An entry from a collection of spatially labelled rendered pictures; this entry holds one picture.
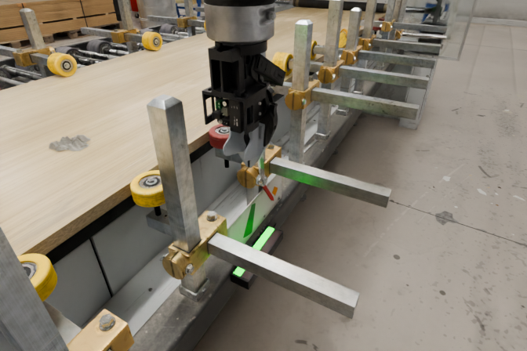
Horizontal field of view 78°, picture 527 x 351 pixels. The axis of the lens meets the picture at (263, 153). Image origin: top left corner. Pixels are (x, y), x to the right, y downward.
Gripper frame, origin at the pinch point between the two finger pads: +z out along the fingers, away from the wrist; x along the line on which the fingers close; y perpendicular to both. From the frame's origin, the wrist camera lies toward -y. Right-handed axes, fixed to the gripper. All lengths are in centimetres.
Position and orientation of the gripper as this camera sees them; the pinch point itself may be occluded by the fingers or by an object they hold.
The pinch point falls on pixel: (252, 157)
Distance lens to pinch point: 56.3
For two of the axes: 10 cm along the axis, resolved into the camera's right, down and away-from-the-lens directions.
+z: 0.0, 8.6, 5.1
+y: -4.8, 4.5, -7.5
